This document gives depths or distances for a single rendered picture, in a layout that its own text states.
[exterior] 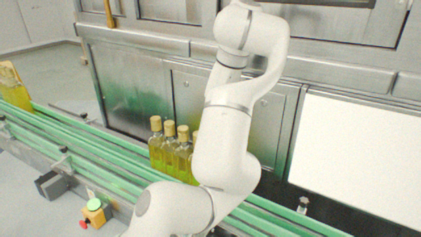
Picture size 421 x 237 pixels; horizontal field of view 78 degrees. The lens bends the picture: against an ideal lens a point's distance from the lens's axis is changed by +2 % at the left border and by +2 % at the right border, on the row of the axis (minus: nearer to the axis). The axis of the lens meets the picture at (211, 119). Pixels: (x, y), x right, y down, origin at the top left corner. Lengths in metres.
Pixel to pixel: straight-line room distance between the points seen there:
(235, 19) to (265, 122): 0.40
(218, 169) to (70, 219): 0.89
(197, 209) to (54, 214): 0.86
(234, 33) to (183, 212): 0.32
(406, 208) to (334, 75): 0.40
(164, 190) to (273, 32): 0.33
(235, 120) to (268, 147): 0.45
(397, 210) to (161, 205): 0.66
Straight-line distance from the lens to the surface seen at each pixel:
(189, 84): 0.89
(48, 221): 1.24
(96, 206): 1.07
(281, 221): 0.89
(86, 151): 1.22
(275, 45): 0.50
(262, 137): 0.84
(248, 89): 0.43
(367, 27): 0.72
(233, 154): 0.40
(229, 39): 0.49
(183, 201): 0.44
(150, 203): 0.41
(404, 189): 0.84
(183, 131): 0.79
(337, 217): 0.99
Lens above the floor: 1.59
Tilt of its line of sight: 30 degrees down
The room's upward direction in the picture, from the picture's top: straight up
